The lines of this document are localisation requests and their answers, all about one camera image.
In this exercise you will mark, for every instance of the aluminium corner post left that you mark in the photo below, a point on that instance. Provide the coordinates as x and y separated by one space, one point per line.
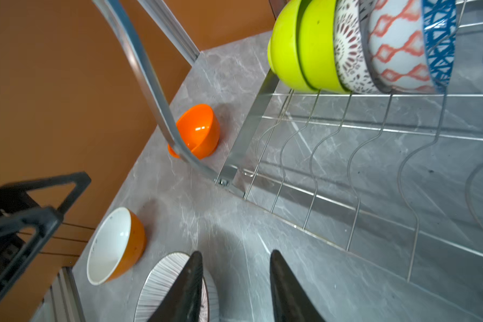
165 19

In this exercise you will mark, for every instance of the lime green bowl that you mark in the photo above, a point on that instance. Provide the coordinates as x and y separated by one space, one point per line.
283 54
316 45

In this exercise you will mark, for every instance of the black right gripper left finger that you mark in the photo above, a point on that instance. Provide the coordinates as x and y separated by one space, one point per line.
183 301

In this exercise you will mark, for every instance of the stainless steel dish rack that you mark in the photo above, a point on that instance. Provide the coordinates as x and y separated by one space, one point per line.
374 200

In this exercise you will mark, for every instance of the pink striped ceramic bowl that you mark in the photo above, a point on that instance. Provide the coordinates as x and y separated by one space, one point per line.
161 279

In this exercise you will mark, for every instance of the orange plastic bowl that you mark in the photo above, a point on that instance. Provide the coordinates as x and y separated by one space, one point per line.
200 130

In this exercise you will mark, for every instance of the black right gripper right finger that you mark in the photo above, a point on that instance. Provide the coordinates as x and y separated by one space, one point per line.
289 300

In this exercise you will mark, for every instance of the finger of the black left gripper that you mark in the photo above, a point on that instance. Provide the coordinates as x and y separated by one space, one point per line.
60 192
22 236

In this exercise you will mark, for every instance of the white maroon patterned bowl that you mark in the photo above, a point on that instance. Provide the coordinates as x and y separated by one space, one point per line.
350 46

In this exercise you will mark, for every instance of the blue triangle patterned bowl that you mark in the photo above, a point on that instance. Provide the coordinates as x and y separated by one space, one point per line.
412 44

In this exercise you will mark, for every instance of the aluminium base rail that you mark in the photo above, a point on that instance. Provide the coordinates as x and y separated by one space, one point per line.
61 302

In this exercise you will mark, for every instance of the white bowl orange outside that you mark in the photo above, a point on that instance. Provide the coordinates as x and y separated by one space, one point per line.
119 243

